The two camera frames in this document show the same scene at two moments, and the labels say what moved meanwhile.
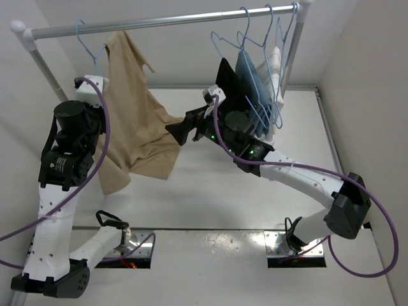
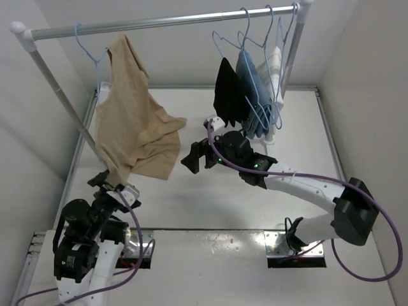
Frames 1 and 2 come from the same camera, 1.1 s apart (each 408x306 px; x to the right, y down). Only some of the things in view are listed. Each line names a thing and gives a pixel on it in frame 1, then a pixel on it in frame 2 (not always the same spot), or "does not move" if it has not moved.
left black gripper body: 96,117 → 104,205
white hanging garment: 269,76 does not move
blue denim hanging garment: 258,94 does not move
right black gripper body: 206,127 → 219,147
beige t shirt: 139,140 does not move
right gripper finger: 181,129 → 198,149
